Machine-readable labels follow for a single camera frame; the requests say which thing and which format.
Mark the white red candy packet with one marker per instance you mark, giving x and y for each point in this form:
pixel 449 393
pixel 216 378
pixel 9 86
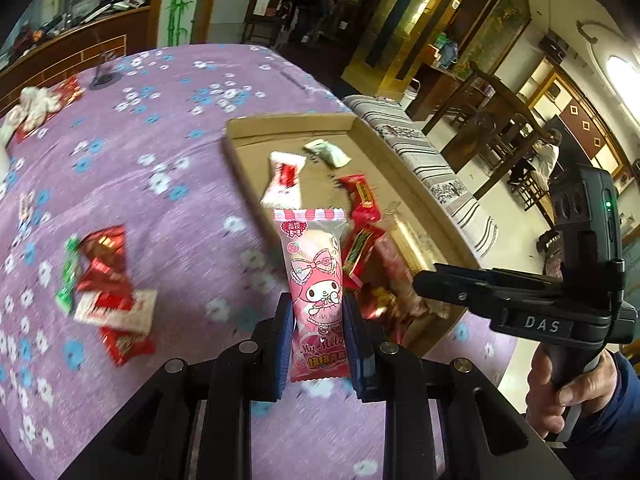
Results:
pixel 282 180

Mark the long white red snack packet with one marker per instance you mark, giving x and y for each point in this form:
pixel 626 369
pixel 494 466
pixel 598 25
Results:
pixel 115 310

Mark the bamboo painted pillar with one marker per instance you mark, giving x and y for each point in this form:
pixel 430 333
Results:
pixel 177 5

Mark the striped bench cushion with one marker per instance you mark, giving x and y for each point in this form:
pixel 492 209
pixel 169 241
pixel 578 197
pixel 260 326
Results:
pixel 425 160

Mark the shallow cardboard tray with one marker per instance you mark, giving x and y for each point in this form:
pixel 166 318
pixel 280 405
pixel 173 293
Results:
pixel 320 185

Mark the large pink character snack packet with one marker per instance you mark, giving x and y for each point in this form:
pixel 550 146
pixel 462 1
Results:
pixel 400 280

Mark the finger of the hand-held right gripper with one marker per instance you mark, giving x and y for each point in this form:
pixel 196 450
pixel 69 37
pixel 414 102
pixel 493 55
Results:
pixel 460 292
pixel 500 279

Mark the white plastic bucket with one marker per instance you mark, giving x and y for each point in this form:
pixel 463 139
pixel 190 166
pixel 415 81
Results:
pixel 411 97

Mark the person's right hand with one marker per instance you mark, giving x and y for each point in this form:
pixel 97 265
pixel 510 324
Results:
pixel 580 390

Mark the blue plastic container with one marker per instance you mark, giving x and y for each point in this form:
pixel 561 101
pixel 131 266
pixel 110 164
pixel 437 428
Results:
pixel 446 52

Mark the black wall speaker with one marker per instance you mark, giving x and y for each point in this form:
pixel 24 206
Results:
pixel 552 49

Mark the person's right forearm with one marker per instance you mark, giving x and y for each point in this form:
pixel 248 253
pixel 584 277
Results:
pixel 620 410

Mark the white green snack packet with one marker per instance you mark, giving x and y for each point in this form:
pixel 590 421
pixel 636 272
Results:
pixel 327 152

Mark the dark wooden cabinet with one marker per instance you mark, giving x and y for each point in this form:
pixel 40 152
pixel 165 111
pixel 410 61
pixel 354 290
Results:
pixel 435 87

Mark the small black stand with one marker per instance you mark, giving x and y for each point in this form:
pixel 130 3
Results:
pixel 105 77

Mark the red snack packet yellow emblem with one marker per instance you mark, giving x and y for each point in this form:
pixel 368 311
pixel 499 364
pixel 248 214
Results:
pixel 361 195

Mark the white crumpled cloth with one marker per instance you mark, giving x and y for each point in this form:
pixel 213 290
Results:
pixel 32 105

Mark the small red candy packet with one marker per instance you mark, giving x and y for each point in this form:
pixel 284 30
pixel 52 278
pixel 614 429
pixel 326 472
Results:
pixel 125 345

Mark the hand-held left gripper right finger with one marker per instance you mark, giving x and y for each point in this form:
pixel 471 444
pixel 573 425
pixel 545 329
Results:
pixel 352 345

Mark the red paper packet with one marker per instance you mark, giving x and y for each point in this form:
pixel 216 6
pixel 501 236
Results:
pixel 70 91

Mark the dark wooden chair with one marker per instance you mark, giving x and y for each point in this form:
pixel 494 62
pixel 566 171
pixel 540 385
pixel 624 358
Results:
pixel 492 110

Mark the gold framed pillar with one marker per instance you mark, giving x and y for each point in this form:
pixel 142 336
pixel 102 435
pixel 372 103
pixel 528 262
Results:
pixel 395 30

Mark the wooden counter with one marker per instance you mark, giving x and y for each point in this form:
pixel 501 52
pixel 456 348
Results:
pixel 65 55

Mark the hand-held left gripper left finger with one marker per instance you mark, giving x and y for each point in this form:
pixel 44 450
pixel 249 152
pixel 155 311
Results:
pixel 282 345

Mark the small green snack packet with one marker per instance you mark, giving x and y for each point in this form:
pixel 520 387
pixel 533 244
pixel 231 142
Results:
pixel 67 275

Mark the framed landscape painting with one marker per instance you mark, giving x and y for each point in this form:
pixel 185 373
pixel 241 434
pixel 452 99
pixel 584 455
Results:
pixel 500 25

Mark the red snack packet green print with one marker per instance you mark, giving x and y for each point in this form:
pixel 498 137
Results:
pixel 361 250

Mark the pile of counter clutter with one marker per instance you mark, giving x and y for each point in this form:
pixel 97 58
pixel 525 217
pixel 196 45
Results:
pixel 120 6

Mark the white paper sign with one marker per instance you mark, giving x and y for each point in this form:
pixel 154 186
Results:
pixel 260 6

